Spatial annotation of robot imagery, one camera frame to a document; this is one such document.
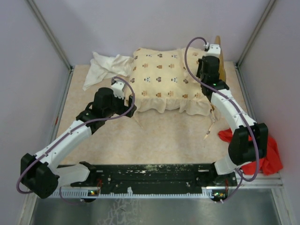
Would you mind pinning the cream animal print cushion cover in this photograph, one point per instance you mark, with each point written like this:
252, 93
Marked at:
161, 82

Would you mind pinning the left aluminium frame post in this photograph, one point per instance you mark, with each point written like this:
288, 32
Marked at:
49, 33

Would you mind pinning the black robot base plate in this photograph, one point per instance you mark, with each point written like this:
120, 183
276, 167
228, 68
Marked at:
156, 179

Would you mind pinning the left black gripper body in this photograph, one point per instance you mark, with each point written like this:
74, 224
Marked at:
130, 102

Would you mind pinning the aluminium frame post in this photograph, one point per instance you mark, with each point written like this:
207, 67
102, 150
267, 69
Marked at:
49, 33
267, 11

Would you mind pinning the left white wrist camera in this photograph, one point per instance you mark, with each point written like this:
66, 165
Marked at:
117, 88

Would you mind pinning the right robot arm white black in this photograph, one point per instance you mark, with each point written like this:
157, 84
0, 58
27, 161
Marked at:
249, 138

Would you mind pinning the right aluminium frame post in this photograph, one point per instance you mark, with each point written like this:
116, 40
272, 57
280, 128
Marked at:
267, 11

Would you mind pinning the wooden pet bed frame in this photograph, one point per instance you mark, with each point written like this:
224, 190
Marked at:
219, 74

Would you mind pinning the red cloth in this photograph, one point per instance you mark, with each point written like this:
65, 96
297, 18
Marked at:
269, 165

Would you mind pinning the white cloth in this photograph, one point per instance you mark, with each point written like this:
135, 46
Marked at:
104, 67

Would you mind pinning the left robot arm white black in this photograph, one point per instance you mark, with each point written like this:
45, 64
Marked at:
41, 174

